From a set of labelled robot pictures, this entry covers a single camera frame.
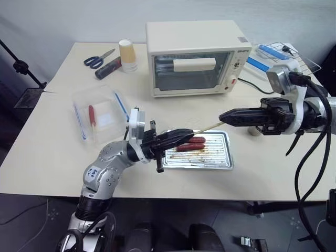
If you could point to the dark red marker tube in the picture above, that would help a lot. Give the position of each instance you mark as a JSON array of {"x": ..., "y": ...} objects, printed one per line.
[{"x": 107, "y": 68}]

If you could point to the cream toaster oven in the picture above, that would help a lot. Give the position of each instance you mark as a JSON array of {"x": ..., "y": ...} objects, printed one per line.
[{"x": 189, "y": 44}]

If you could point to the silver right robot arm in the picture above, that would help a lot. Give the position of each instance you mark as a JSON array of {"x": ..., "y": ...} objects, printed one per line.
[{"x": 319, "y": 111}]

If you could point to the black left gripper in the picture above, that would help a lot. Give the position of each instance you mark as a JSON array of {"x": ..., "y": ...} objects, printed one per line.
[{"x": 152, "y": 147}]

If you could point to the clear plastic container blue latches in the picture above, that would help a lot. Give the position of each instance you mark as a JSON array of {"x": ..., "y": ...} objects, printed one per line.
[{"x": 105, "y": 105}]

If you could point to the thin wooden skewer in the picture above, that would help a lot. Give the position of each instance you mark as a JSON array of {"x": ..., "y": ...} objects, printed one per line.
[{"x": 207, "y": 129}]

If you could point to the red sausage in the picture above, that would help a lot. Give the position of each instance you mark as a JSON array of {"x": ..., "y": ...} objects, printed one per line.
[
  {"x": 197, "y": 140},
  {"x": 191, "y": 147}
]

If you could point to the stack of paper cups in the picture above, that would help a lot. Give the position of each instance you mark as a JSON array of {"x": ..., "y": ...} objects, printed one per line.
[{"x": 127, "y": 56}]

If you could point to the black box device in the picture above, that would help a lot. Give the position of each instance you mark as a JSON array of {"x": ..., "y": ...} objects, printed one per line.
[{"x": 331, "y": 207}]

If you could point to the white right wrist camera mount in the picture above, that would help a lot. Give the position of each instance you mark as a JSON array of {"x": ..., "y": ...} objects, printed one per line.
[{"x": 282, "y": 78}]

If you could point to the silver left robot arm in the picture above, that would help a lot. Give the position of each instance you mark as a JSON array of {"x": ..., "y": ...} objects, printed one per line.
[{"x": 105, "y": 168}]

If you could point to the small white skewer cup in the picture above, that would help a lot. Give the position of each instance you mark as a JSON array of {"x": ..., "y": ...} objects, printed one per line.
[{"x": 254, "y": 131}]

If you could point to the silver ribbed metal tray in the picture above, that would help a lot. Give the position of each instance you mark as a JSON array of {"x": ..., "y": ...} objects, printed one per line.
[{"x": 212, "y": 155}]

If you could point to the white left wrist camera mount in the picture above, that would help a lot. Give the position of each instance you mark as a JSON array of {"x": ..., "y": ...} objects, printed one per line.
[{"x": 137, "y": 123}]

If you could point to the dark rounded shape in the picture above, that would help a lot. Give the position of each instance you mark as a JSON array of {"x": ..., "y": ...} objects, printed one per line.
[
  {"x": 140, "y": 237},
  {"x": 206, "y": 237}
]

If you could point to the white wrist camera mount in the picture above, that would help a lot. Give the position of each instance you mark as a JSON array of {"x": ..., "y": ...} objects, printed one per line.
[
  {"x": 282, "y": 78},
  {"x": 137, "y": 123}
]

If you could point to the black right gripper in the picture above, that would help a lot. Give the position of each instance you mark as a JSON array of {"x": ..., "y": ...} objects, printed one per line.
[{"x": 278, "y": 115}]

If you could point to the black table support bar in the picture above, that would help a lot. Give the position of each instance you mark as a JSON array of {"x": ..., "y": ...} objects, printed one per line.
[{"x": 273, "y": 208}]

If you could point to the black tripod stand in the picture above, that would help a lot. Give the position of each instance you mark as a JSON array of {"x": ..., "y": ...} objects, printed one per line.
[{"x": 25, "y": 69}]

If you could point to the black key bunch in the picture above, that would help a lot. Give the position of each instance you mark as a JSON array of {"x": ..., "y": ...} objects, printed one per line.
[{"x": 286, "y": 50}]

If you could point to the metal clamp bracket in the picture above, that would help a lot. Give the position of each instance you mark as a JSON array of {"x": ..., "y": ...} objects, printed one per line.
[{"x": 252, "y": 242}]

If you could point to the clear lidded box blue latches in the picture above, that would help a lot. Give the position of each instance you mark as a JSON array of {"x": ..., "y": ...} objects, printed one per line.
[{"x": 258, "y": 67}]

